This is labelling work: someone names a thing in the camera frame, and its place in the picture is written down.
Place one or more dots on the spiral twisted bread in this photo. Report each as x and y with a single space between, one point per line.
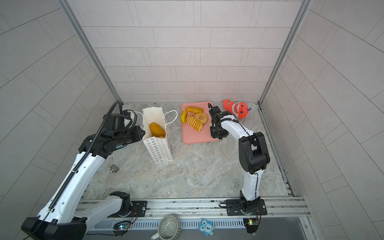
194 123

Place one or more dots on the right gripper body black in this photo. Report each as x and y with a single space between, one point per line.
218 132

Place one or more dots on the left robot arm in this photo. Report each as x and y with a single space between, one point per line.
88 160

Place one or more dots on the ring donut bread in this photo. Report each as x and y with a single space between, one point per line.
202 117

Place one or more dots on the circuit board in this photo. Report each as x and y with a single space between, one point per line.
122 226
251 225

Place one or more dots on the left circuit board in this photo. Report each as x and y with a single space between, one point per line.
122 226

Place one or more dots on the red shark plush toy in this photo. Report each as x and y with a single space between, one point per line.
240 110

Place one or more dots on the long oval bread loaf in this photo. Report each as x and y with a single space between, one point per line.
157 131

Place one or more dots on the right circuit board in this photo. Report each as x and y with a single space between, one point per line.
251 225

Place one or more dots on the top croissant bread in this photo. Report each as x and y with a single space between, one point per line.
194 110

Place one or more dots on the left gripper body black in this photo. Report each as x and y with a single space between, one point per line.
128 136

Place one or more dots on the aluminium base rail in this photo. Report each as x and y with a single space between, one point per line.
186 207

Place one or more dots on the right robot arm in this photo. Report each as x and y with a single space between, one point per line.
253 156

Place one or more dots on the white printed paper bag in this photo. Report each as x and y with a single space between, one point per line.
159 149

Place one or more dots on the small metal nut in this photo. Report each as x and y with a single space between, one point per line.
114 169

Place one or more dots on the blue owl figure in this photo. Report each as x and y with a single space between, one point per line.
206 227

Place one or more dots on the metal fluted tart mould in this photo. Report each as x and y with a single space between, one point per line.
169 228

